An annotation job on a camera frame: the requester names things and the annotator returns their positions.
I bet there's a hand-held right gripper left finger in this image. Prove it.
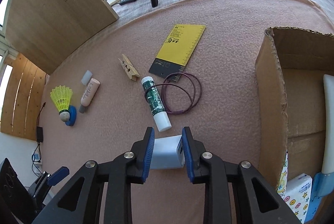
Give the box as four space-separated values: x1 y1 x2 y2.
31 127 156 224

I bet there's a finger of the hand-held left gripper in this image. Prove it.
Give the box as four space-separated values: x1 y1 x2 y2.
48 167 70 186

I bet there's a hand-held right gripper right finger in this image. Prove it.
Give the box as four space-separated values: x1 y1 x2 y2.
181 127 300 224

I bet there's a white wall charger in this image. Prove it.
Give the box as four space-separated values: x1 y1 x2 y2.
150 135 186 170

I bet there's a blue round lid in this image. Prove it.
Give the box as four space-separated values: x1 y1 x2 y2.
64 106 78 127

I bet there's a small white cap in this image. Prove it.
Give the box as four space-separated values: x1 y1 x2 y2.
81 71 93 86

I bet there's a cardboard box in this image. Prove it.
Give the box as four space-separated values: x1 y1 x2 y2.
255 26 334 224

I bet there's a patterned tissue pack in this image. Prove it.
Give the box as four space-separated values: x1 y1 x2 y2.
283 173 313 223

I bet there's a white sunscreen tube blue cap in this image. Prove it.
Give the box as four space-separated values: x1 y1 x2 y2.
312 74 334 198

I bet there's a small black adapter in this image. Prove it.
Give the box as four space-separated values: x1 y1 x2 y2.
35 126 44 143

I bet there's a green white lip balm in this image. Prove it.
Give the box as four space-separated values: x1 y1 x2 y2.
141 77 172 132

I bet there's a yellow shuttlecock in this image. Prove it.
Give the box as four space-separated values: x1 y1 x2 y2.
50 86 73 122

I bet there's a small pink tube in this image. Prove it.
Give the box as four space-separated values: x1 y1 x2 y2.
78 78 101 113

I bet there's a pine wood panel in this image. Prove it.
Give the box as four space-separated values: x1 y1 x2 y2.
0 53 50 141

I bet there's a wooden clothespin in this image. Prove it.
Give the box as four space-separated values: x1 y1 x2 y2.
118 54 140 82

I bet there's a yellow black ruler card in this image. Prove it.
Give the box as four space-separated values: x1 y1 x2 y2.
149 24 206 83

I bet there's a light wooden board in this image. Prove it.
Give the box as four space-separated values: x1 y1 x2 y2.
5 0 120 75

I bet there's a purple hair tie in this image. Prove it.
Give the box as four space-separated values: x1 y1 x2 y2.
162 73 202 115

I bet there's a thin black plug cable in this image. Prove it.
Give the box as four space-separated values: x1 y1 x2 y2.
37 102 47 128

